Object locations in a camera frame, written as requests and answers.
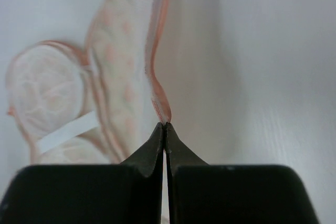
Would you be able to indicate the floral mesh laundry bag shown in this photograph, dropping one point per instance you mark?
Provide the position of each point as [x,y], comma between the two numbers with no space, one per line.
[97,105]

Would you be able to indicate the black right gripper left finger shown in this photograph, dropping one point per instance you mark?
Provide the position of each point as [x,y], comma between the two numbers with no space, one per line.
[129,192]

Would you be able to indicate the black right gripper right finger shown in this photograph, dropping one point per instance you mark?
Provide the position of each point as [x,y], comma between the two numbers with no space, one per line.
[204,193]

